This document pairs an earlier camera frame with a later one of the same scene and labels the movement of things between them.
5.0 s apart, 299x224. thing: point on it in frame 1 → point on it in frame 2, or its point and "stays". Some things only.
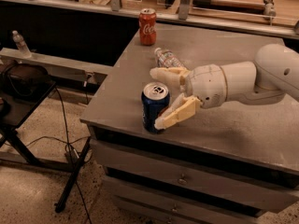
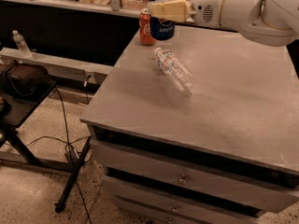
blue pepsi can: [155, 98] → [160, 28]
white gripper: [206, 85] → [206, 4]
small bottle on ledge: [22, 48] stays
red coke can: [147, 26] stays
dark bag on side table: [24, 79] stays
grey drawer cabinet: [229, 163] stays
